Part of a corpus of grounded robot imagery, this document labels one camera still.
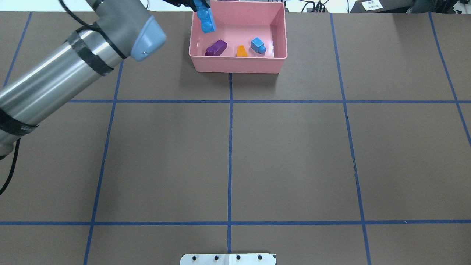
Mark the white paper label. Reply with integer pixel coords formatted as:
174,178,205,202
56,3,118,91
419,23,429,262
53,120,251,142
361,0,383,11

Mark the white metal mounting plate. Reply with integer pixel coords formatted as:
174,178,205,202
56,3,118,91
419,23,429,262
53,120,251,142
180,253,277,265

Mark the small blue block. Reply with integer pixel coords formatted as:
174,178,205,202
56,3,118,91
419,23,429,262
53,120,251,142
250,37,266,55

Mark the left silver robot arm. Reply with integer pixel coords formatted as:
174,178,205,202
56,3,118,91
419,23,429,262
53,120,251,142
0,0,166,158

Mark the purple sloped block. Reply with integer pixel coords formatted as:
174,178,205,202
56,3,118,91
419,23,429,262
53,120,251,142
205,40,228,56

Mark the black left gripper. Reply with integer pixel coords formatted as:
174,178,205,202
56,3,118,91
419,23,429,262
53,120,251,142
164,0,211,11

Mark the pink plastic box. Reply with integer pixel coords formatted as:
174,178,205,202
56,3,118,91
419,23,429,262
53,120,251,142
188,1,288,74

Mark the long blue studded block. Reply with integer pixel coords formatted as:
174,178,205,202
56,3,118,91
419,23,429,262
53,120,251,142
193,0,217,34

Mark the black cables bundle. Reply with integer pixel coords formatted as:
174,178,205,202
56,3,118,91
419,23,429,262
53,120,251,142
300,0,330,13

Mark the orange sloped block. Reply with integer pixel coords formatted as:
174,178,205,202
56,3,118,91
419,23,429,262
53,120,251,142
236,45,248,57

